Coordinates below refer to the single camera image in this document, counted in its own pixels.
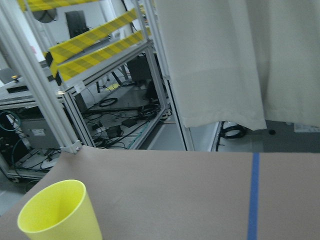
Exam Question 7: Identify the yellow plastic cup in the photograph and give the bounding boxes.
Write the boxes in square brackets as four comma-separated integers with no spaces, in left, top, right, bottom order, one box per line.
[17,179,103,240]

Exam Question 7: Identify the cream white curtain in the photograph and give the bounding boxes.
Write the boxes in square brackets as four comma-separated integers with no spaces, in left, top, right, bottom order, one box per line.
[155,0,320,130]

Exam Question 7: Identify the aluminium frame with hazard tape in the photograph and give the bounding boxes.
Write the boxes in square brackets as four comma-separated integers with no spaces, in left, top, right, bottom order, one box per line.
[0,0,196,154]

